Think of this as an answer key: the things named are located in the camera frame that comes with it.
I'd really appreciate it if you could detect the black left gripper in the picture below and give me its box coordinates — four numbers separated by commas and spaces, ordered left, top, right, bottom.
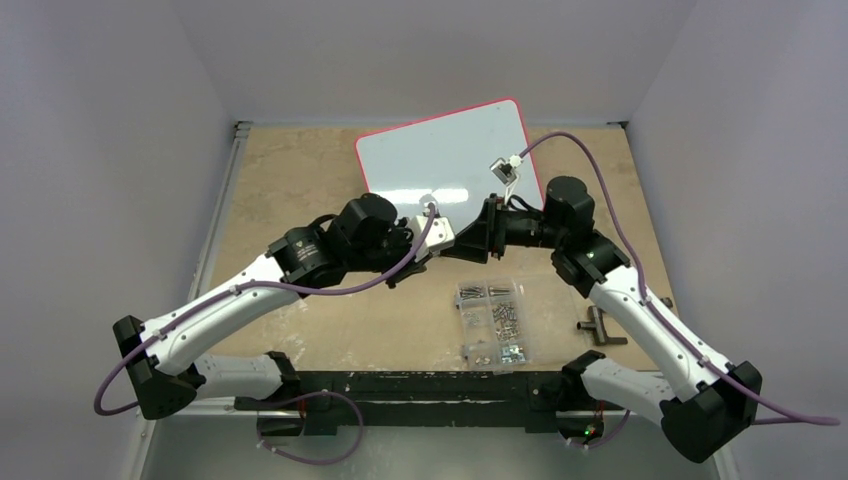
348, 217, 433, 289

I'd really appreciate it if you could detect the pink framed whiteboard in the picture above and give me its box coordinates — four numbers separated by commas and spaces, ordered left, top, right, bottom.
355, 98, 544, 231

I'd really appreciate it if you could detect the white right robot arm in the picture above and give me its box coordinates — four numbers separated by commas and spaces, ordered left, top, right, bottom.
442, 176, 762, 463

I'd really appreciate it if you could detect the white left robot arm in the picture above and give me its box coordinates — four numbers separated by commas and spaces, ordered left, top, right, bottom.
94, 194, 437, 419

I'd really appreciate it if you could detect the clear screw organizer box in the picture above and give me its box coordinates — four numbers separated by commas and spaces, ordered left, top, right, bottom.
454, 277, 531, 374

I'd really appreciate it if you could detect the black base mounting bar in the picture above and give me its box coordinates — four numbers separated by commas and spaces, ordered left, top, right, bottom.
234, 350, 605, 436

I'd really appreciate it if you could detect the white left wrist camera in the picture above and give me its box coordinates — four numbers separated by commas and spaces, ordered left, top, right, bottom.
407, 215, 456, 261

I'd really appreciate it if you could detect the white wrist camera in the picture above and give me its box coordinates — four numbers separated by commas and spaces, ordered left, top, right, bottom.
489, 155, 524, 202
407, 215, 456, 261

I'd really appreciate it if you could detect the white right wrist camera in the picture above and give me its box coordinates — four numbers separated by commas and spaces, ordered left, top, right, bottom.
489, 155, 524, 202

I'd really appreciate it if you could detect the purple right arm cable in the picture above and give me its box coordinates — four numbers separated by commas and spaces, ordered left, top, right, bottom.
519, 131, 841, 425

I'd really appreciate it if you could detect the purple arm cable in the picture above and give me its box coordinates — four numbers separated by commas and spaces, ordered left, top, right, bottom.
93, 201, 439, 417
519, 131, 841, 425

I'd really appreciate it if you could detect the black metal bracket tool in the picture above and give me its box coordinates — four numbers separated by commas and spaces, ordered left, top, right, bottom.
576, 294, 664, 346

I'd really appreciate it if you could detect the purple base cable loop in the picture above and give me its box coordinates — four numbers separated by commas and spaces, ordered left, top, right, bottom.
256, 390, 364, 466

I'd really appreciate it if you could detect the aluminium table frame rail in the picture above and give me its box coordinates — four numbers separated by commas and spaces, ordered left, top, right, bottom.
118, 120, 255, 479

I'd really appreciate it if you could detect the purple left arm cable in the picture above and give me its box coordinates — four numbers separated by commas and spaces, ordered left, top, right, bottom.
93, 201, 439, 417

